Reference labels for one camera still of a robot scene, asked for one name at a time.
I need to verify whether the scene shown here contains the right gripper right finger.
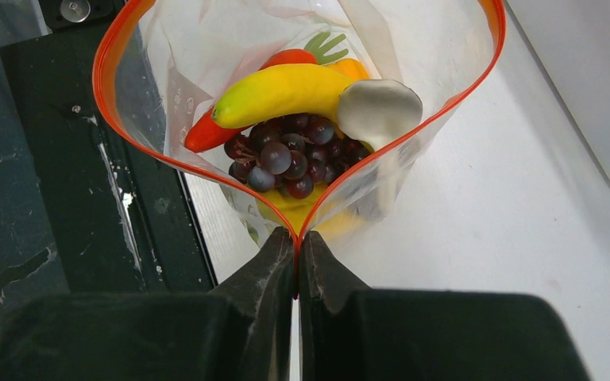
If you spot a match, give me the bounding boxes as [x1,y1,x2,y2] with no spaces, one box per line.
[298,232,589,380]

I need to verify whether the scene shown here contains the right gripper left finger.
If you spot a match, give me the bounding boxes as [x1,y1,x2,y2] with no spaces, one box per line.
[0,228,294,380]

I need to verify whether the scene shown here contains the dark purple toy grapes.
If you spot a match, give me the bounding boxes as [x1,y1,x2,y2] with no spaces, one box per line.
[223,114,371,199]

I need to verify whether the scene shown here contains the toy carrot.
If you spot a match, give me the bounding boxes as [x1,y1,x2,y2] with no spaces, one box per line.
[183,32,348,153]

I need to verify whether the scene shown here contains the clear orange-zip bag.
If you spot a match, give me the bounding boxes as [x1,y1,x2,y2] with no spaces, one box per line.
[92,1,506,246]

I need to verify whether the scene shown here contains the white toy mushroom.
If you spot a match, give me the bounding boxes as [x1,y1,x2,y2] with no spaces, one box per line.
[336,79,423,151]

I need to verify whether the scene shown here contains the single yellow toy banana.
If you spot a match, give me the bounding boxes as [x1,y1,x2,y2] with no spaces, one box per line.
[211,63,354,129]

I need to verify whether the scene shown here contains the yellow toy bell pepper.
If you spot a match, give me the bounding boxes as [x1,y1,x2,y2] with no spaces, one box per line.
[326,58,370,81]

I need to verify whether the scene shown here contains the white plastic food bin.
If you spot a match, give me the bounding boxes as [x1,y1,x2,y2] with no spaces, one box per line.
[508,0,610,180]

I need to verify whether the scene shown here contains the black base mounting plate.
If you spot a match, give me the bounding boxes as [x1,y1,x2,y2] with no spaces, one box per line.
[0,1,217,324]

